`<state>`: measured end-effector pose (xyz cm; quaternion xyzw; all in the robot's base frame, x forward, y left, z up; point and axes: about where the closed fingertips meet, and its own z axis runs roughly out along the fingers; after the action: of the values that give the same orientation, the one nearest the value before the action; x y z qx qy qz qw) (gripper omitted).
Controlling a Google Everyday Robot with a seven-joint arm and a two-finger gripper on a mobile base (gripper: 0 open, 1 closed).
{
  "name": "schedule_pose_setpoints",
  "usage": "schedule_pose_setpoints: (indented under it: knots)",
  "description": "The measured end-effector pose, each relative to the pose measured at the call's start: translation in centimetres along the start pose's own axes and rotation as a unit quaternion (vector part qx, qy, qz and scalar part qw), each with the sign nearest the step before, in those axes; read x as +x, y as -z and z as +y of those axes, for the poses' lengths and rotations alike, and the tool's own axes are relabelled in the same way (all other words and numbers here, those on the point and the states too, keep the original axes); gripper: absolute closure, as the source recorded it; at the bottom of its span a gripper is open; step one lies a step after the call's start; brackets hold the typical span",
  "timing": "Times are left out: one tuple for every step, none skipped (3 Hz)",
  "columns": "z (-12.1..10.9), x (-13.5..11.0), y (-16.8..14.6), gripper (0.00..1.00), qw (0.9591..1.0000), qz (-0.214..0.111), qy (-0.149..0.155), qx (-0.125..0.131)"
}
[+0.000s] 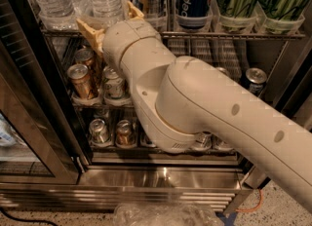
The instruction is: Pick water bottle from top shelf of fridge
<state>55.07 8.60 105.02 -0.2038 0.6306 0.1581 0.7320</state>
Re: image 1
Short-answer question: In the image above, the brown bottle white cap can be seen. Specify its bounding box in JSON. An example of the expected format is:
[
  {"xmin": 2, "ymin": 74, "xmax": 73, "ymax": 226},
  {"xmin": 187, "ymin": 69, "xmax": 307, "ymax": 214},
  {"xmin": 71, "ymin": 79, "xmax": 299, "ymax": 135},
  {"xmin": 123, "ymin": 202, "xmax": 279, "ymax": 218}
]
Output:
[
  {"xmin": 192, "ymin": 132, "xmax": 212, "ymax": 151},
  {"xmin": 213, "ymin": 136, "xmax": 232, "ymax": 151}
]

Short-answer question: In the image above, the black cable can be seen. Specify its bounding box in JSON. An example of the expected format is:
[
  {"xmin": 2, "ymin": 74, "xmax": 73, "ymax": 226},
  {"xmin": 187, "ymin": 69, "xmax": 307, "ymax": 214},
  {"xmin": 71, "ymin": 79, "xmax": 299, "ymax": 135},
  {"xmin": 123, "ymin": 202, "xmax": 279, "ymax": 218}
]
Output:
[{"xmin": 0, "ymin": 207, "xmax": 59, "ymax": 226}]

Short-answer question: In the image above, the clear plastic bag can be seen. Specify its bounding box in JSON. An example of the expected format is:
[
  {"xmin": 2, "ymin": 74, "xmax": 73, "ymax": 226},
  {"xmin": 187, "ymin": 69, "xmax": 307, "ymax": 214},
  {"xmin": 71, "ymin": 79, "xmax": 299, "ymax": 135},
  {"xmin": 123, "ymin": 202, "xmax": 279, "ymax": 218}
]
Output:
[{"xmin": 113, "ymin": 204, "xmax": 224, "ymax": 226}]

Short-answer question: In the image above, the wire shelf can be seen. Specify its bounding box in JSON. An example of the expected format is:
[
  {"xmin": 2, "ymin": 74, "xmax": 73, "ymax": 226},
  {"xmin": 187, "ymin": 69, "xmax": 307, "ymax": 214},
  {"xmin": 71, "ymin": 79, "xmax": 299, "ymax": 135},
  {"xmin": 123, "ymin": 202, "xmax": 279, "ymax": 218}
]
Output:
[
  {"xmin": 41, "ymin": 29, "xmax": 306, "ymax": 41},
  {"xmin": 72, "ymin": 103, "xmax": 134, "ymax": 109}
]

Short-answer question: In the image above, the stainless steel fridge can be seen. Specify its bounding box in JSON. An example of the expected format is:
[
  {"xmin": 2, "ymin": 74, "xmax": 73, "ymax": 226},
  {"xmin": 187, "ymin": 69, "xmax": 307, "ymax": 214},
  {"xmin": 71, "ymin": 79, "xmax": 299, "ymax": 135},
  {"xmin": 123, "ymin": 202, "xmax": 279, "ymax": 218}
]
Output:
[{"xmin": 0, "ymin": 0, "xmax": 311, "ymax": 213}]

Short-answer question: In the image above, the white green soda can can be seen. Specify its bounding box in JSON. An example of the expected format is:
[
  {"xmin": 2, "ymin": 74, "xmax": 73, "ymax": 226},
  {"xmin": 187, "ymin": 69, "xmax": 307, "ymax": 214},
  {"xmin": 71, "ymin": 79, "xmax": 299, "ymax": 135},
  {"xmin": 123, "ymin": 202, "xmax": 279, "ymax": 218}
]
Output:
[{"xmin": 103, "ymin": 67, "xmax": 126, "ymax": 99}]

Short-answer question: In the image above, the gold can bottom shelf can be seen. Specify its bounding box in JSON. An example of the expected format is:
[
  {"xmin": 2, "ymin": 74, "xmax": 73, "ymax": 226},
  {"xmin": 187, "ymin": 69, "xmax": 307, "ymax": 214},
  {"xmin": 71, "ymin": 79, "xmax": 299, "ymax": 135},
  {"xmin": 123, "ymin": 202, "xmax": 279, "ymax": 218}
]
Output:
[{"xmin": 116, "ymin": 120, "xmax": 137, "ymax": 148}]

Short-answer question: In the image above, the top wire shelf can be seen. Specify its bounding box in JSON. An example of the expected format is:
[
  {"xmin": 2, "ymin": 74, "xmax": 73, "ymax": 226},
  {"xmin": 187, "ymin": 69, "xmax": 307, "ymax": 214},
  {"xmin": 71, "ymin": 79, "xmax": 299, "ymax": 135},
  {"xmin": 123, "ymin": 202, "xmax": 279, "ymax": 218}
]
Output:
[{"xmin": 41, "ymin": 29, "xmax": 306, "ymax": 41}]

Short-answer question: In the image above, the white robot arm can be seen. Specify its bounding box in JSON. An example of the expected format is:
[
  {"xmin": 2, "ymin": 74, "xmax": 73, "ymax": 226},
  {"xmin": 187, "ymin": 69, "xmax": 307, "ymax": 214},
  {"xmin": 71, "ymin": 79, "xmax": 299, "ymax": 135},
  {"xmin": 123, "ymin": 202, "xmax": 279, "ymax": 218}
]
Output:
[{"xmin": 76, "ymin": 5, "xmax": 312, "ymax": 209}]

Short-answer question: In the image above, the gold can middle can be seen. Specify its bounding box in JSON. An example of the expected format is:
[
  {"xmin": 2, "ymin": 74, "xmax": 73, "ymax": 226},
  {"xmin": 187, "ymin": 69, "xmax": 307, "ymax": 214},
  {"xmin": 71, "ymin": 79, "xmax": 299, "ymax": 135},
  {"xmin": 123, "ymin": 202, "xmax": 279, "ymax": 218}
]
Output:
[{"xmin": 74, "ymin": 48, "xmax": 100, "ymax": 86}]

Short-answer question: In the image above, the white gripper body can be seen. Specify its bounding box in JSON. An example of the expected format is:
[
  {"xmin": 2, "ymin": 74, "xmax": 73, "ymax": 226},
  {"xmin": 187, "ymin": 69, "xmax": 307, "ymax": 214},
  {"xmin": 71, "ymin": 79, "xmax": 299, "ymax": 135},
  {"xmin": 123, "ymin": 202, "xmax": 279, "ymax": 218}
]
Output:
[{"xmin": 102, "ymin": 19, "xmax": 161, "ymax": 71}]

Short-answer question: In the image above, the brown bottle white cap left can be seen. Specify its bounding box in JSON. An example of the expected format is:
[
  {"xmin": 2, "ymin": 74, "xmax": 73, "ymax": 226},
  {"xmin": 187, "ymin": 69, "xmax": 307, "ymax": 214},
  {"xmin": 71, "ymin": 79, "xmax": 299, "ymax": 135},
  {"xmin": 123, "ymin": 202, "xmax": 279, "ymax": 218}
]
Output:
[{"xmin": 192, "ymin": 132, "xmax": 212, "ymax": 151}]

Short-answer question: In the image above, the brown bottle white cap right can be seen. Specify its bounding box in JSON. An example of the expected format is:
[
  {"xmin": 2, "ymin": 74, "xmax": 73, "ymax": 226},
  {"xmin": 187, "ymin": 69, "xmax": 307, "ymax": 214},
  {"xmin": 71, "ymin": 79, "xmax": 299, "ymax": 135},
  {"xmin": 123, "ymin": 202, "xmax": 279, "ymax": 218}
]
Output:
[{"xmin": 213, "ymin": 136, "xmax": 232, "ymax": 151}]

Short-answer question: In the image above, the green silver can bottom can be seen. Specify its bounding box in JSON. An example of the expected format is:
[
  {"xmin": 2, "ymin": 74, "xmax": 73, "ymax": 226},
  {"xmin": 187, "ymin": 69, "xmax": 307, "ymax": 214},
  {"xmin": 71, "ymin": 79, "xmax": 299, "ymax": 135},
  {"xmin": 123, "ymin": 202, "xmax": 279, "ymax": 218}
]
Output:
[{"xmin": 89, "ymin": 118, "xmax": 110, "ymax": 145}]

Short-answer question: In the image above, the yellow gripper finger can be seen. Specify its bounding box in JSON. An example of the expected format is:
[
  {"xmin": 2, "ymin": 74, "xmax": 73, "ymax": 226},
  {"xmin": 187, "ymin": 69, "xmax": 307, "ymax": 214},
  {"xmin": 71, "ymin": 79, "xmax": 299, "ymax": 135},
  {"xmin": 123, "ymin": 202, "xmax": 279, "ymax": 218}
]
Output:
[
  {"xmin": 126, "ymin": 1, "xmax": 144, "ymax": 19},
  {"xmin": 76, "ymin": 19, "xmax": 104, "ymax": 57}
]

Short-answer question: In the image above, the middle wire shelf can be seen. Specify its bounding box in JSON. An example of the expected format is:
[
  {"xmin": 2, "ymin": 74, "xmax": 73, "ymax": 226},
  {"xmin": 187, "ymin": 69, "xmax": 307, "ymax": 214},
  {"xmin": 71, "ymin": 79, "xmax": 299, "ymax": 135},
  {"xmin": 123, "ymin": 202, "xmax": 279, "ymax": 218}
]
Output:
[{"xmin": 72, "ymin": 103, "xmax": 134, "ymax": 109}]

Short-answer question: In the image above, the gold can front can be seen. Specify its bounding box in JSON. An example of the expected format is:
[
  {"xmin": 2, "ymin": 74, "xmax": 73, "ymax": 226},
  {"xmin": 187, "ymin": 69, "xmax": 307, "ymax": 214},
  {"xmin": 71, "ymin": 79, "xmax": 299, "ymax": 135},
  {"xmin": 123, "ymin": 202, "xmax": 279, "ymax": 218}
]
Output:
[{"xmin": 67, "ymin": 63, "xmax": 98, "ymax": 100}]

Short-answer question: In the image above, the dark blue soda can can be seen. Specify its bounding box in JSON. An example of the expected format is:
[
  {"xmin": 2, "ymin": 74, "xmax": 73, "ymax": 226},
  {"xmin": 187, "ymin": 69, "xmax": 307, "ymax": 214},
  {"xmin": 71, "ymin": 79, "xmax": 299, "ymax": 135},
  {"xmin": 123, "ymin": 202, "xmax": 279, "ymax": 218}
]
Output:
[{"xmin": 241, "ymin": 68, "xmax": 267, "ymax": 95}]

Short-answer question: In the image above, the red Coca-Cola can right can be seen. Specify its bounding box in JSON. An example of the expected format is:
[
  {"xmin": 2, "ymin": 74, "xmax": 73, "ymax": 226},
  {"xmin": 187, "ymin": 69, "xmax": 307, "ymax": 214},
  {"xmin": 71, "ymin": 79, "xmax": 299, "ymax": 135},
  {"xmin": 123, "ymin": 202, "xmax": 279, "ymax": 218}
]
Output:
[{"xmin": 216, "ymin": 67, "xmax": 230, "ymax": 77}]

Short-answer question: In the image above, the glass fridge door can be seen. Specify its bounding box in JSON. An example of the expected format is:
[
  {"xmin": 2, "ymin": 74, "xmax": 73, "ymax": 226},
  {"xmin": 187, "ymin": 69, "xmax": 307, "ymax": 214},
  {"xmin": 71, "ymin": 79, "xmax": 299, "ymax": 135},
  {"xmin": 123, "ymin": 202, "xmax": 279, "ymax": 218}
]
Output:
[{"xmin": 0, "ymin": 0, "xmax": 79, "ymax": 184}]

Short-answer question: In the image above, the orange cable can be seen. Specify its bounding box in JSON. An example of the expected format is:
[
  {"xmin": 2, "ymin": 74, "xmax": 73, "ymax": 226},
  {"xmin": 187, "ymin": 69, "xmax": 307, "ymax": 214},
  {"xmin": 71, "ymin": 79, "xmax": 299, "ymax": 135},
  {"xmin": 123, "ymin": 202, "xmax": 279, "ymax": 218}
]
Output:
[{"xmin": 235, "ymin": 188, "xmax": 263, "ymax": 214}]

